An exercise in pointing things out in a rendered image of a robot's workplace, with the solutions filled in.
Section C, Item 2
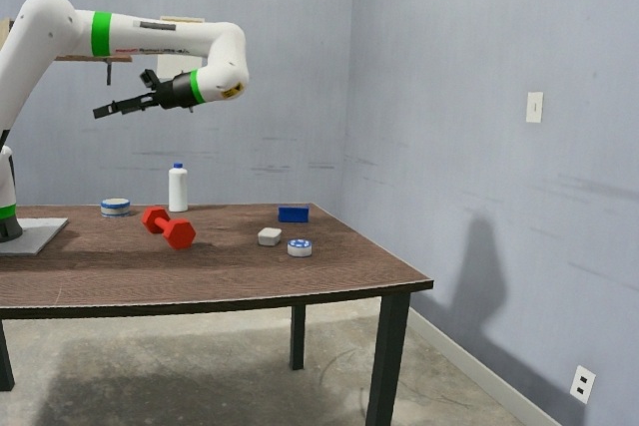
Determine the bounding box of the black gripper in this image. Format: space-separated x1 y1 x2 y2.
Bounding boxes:
93 80 180 120

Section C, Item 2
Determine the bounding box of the small blue plastic bin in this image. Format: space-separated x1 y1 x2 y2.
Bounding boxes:
279 205 310 222

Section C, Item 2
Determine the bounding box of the red dumbbell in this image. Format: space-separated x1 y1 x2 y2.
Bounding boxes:
142 207 196 249

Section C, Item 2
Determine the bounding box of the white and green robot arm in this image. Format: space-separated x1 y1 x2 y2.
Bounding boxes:
0 0 249 243

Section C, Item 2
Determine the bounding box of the white bottle with blue cap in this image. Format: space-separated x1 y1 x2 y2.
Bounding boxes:
169 163 187 213

